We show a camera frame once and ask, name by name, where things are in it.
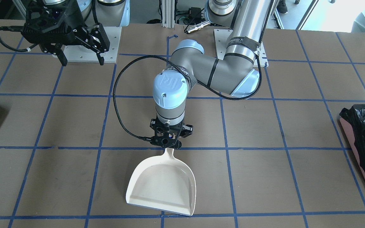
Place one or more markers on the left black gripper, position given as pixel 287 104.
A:
pixel 188 130

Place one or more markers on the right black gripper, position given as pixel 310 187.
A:
pixel 73 19

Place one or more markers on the white plastic dustpan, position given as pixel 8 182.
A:
pixel 164 183

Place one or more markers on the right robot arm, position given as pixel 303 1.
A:
pixel 110 13

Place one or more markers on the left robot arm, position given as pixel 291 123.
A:
pixel 233 75

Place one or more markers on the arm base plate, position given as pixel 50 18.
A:
pixel 222 37
pixel 97 44

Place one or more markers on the aluminium frame post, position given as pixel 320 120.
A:
pixel 168 13

